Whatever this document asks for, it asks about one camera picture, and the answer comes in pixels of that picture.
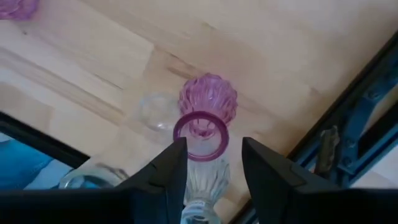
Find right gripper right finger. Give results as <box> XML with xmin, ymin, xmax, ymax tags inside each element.
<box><xmin>241</xmin><ymin>136</ymin><xmax>398</xmax><ymax>224</ymax></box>

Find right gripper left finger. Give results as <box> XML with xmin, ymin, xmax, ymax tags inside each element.
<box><xmin>0</xmin><ymin>136</ymin><xmax>189</xmax><ymax>224</ymax></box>

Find clear ribbed narrow-neck vase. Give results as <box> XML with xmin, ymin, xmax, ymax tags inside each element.
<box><xmin>180</xmin><ymin>155</ymin><xmax>233</xmax><ymax>224</ymax></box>

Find clear wide-rim glass vase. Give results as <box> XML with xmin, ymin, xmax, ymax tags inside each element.
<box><xmin>58</xmin><ymin>91</ymin><xmax>183</xmax><ymax>190</ymax></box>

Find pink bulbous ring-neck vase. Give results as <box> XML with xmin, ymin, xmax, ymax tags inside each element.
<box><xmin>172</xmin><ymin>73</ymin><xmax>239</xmax><ymax>162</ymax></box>

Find pink tall conical vase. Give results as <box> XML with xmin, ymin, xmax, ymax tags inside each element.
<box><xmin>0</xmin><ymin>0</ymin><xmax>40</xmax><ymax>21</ymax></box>

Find black metal table frame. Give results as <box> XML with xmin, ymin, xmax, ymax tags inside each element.
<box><xmin>0</xmin><ymin>29</ymin><xmax>398</xmax><ymax>224</ymax></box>

